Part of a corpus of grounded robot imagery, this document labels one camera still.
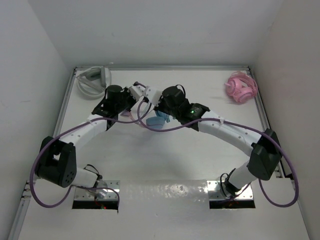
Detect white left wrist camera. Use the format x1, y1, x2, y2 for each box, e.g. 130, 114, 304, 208
128, 85, 145, 101

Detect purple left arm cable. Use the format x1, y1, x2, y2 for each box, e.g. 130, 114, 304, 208
29, 81, 153, 208

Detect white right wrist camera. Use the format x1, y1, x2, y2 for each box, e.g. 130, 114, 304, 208
143, 86, 162, 107

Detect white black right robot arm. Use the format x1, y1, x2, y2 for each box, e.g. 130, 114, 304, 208
147, 86, 282, 196

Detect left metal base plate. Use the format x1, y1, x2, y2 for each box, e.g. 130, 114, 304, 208
74, 180, 120, 202

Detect metal base plate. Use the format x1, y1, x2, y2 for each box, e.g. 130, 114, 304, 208
74, 180, 120, 202
206, 179, 254, 202

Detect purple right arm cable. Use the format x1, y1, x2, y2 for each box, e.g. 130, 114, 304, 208
137, 97, 300, 208

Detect pink wrapped headphones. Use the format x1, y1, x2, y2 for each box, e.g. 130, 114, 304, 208
224, 71, 258, 104

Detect grey white headphones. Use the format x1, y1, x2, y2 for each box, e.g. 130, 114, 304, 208
76, 66, 112, 100

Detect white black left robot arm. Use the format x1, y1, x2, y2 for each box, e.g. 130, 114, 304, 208
34, 85, 143, 188

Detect pink blue cat-ear headphones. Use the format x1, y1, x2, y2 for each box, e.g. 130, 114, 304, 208
120, 103, 171, 130

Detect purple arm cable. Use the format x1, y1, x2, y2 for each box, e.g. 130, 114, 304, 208
137, 97, 300, 208
29, 81, 153, 208

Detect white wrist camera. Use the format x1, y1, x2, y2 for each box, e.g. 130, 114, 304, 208
143, 86, 162, 107
128, 85, 145, 101

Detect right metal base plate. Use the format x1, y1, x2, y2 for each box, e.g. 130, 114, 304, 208
206, 179, 254, 202

